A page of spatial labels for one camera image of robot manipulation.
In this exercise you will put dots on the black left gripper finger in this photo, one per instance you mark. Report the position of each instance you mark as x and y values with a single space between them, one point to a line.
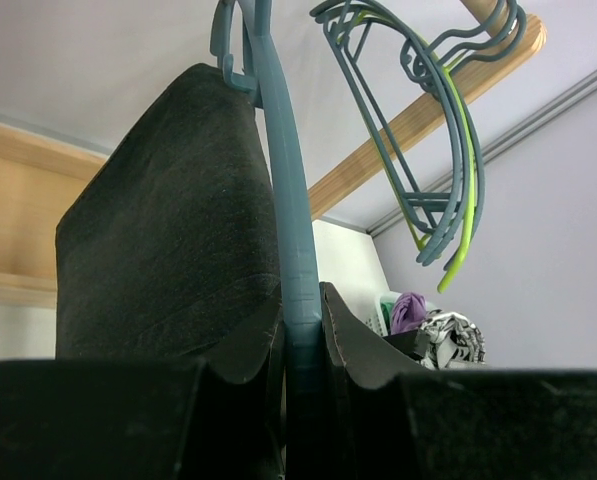
214 416

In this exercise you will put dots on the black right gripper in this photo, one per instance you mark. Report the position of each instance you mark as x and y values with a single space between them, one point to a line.
391 418

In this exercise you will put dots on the black white newsprint garment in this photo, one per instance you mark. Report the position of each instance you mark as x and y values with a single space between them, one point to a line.
454 342

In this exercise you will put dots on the purple shirt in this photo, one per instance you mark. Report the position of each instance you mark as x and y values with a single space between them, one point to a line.
408 313

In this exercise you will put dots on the black trousers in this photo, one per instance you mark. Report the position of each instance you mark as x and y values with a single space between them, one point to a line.
173 243

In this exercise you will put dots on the blue hanger of newsprint garment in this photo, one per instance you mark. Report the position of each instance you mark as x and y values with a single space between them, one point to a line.
346 25

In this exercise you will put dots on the blue hanger of trousers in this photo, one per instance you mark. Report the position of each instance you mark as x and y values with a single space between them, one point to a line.
243 46

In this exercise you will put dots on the blue hanger of purple shirt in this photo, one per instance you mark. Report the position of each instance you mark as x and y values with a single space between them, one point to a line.
435 219

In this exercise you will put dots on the lime green hanger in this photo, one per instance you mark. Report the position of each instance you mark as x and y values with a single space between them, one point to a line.
434 219

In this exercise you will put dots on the blue empty hanger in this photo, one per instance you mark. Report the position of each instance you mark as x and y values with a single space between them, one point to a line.
431 65

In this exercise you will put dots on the white perforated basket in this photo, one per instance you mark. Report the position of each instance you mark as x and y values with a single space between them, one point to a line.
373 319

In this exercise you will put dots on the green white garment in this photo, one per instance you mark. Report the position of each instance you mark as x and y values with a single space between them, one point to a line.
387 308

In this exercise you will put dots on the wooden clothes rack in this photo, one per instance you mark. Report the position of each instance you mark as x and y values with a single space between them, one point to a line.
40 177

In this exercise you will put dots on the grey right wall rail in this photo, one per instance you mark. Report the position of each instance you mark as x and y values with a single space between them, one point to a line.
529 126

